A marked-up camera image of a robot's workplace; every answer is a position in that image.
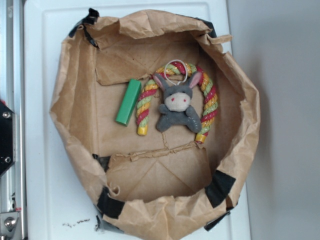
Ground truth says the gray plush donkey toy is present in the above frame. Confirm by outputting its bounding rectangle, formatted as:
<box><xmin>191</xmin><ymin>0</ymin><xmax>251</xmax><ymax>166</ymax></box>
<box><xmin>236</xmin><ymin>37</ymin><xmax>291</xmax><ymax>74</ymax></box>
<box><xmin>153</xmin><ymin>71</ymin><xmax>202</xmax><ymax>133</ymax></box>

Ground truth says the green rectangular block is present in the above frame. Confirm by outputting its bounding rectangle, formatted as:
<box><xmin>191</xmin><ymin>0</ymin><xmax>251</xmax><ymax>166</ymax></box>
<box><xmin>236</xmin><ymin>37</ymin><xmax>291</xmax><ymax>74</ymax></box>
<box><xmin>115</xmin><ymin>79</ymin><xmax>142</xmax><ymax>126</ymax></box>

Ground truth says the brown paper bag box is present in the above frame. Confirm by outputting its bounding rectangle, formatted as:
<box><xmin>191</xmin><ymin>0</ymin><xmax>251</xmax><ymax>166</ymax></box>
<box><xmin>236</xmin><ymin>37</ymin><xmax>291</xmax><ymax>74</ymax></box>
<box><xmin>50</xmin><ymin>10</ymin><xmax>261</xmax><ymax>240</ymax></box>

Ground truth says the black mounting plate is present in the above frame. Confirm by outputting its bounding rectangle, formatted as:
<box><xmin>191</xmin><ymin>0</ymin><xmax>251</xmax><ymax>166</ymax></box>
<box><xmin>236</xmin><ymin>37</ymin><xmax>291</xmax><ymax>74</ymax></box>
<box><xmin>0</xmin><ymin>100</ymin><xmax>15</xmax><ymax>177</ymax></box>

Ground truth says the multicolour rope arch toy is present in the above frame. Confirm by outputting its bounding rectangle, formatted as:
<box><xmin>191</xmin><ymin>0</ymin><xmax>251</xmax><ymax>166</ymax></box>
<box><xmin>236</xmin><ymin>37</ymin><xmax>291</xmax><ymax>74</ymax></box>
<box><xmin>136</xmin><ymin>59</ymin><xmax>218</xmax><ymax>144</ymax></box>

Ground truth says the aluminium frame rail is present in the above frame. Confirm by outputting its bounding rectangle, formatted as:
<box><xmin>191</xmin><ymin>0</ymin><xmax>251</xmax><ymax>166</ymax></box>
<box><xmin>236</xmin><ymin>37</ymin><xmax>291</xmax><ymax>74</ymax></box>
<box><xmin>0</xmin><ymin>0</ymin><xmax>28</xmax><ymax>240</ymax></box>

